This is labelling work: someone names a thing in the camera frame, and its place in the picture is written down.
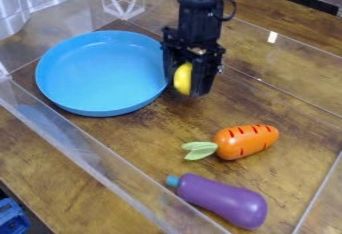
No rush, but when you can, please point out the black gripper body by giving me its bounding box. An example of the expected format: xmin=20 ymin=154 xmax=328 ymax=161
xmin=162 ymin=0 xmax=226 ymax=63

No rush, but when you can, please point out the orange toy carrot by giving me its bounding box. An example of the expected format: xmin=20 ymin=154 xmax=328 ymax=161
xmin=182 ymin=124 xmax=280 ymax=161

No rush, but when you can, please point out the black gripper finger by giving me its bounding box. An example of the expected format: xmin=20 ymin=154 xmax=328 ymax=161
xmin=190 ymin=57 xmax=224 ymax=97
xmin=163 ymin=46 xmax=185 ymax=85

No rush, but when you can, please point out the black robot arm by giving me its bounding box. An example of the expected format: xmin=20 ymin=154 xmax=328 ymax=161
xmin=162 ymin=0 xmax=230 ymax=97

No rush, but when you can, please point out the blue object at corner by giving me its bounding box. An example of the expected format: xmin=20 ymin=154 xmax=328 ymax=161
xmin=0 ymin=198 xmax=31 ymax=234

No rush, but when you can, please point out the blue round tray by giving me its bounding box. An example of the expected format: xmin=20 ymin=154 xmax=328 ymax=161
xmin=35 ymin=30 xmax=167 ymax=117

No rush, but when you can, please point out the purple toy eggplant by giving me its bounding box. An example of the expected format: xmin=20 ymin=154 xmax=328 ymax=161
xmin=166 ymin=173 xmax=268 ymax=230

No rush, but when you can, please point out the yellow toy lemon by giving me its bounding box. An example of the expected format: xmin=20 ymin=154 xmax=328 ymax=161
xmin=174 ymin=62 xmax=193 ymax=96

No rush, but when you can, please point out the clear acrylic enclosure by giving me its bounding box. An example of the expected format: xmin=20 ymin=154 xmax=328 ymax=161
xmin=0 ymin=0 xmax=342 ymax=234

